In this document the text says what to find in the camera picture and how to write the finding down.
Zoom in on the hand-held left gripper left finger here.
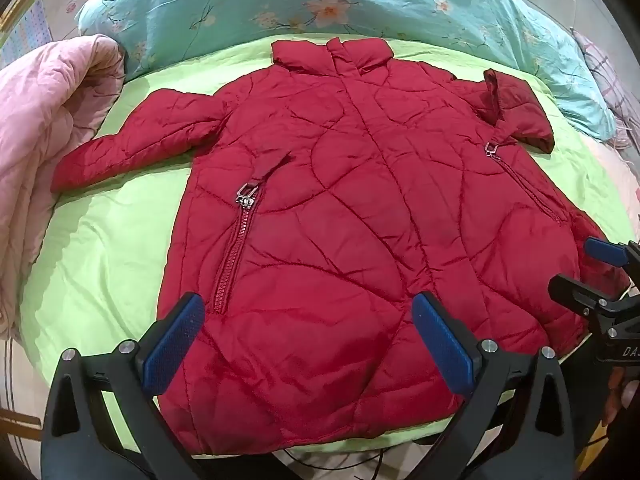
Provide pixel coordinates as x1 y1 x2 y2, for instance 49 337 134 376
40 291 221 480

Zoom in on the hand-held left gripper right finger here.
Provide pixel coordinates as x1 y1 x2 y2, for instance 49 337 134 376
411 291 590 480

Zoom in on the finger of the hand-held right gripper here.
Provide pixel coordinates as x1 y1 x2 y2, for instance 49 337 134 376
548 273 640 322
584 236 640 270

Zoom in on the red puffer jacket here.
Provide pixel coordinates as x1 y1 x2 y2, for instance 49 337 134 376
50 37 632 457

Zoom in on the person's right hand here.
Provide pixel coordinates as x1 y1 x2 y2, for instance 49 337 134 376
602 366 635 430

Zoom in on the pale pink sheet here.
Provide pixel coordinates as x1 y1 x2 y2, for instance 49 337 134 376
582 132 640 241

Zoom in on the light green bed sheet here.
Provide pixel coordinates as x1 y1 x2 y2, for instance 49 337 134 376
22 35 638 468

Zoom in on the plaid pillow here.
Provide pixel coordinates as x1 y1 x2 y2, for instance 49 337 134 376
571 29 640 147

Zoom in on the pink quilt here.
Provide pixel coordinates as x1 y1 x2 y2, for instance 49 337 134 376
0 34 126 341

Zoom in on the black cable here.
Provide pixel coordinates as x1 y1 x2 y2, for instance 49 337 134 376
277 447 433 480

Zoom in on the colourful wall chart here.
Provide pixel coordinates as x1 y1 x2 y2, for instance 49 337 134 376
0 0 54 70

